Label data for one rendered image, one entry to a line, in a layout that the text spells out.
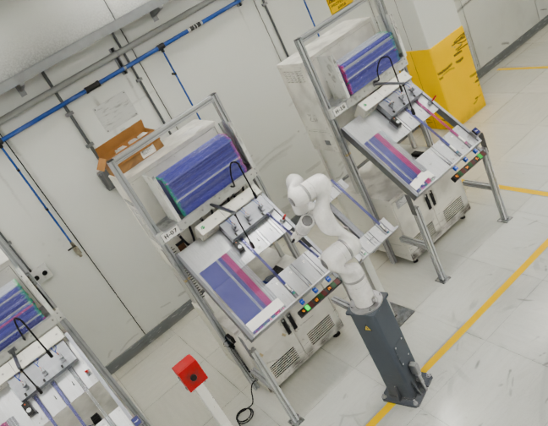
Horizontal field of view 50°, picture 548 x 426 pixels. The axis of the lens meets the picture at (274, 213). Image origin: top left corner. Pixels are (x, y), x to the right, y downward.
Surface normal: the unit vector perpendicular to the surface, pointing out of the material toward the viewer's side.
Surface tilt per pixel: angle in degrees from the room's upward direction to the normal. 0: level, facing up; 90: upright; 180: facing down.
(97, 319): 90
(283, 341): 90
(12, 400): 47
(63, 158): 90
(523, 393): 0
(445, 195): 90
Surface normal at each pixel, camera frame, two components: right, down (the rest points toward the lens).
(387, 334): 0.74, -0.03
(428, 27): 0.53, 0.17
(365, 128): 0.07, -0.45
